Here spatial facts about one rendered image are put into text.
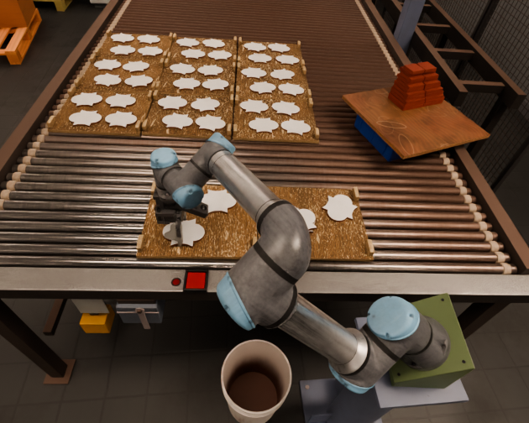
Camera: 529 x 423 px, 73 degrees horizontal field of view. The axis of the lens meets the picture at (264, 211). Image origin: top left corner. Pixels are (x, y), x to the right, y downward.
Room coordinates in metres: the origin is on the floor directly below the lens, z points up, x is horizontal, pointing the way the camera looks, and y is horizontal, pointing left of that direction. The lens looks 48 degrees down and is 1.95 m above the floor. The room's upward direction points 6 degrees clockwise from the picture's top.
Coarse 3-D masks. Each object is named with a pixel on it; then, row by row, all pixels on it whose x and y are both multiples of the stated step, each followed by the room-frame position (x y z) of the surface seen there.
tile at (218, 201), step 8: (208, 192) 0.97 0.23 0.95; (216, 192) 0.97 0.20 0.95; (224, 192) 0.98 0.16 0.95; (208, 200) 0.93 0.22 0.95; (216, 200) 0.93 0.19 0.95; (224, 200) 0.94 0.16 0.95; (232, 200) 0.94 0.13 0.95; (208, 208) 0.89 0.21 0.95; (216, 208) 0.89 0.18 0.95; (224, 208) 0.89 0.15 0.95
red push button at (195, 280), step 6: (192, 276) 0.60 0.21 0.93; (198, 276) 0.60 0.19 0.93; (204, 276) 0.60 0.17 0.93; (186, 282) 0.58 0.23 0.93; (192, 282) 0.58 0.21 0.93; (198, 282) 0.58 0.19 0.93; (204, 282) 0.58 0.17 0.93; (186, 288) 0.56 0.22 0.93; (192, 288) 0.56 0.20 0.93; (198, 288) 0.56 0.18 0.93; (204, 288) 0.56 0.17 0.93
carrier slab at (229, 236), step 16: (240, 208) 0.91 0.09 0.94; (144, 224) 0.79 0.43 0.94; (160, 224) 0.79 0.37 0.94; (208, 224) 0.82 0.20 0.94; (224, 224) 0.83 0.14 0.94; (240, 224) 0.83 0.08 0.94; (144, 240) 0.72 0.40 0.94; (160, 240) 0.72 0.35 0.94; (208, 240) 0.75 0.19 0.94; (224, 240) 0.75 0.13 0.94; (240, 240) 0.76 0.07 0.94; (144, 256) 0.65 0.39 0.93; (160, 256) 0.66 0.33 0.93; (176, 256) 0.67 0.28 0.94; (192, 256) 0.67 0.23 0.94; (208, 256) 0.68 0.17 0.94; (224, 256) 0.69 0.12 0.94; (240, 256) 0.69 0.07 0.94
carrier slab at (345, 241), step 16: (288, 192) 1.03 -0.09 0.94; (304, 192) 1.04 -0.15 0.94; (320, 192) 1.05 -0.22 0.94; (336, 192) 1.06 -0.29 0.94; (352, 192) 1.07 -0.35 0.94; (304, 208) 0.95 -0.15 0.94; (320, 208) 0.96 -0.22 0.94; (320, 224) 0.87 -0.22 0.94; (336, 224) 0.88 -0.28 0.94; (352, 224) 0.89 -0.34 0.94; (320, 240) 0.80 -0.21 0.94; (336, 240) 0.81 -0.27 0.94; (352, 240) 0.81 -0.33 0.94; (320, 256) 0.73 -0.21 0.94; (336, 256) 0.74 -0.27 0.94; (352, 256) 0.74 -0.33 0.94; (368, 256) 0.75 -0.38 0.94
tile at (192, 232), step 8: (168, 224) 0.78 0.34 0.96; (184, 224) 0.79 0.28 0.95; (192, 224) 0.80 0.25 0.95; (184, 232) 0.76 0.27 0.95; (192, 232) 0.76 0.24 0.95; (200, 232) 0.77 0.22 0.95; (168, 240) 0.72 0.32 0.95; (184, 240) 0.72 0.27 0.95; (192, 240) 0.73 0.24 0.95; (200, 240) 0.74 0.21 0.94
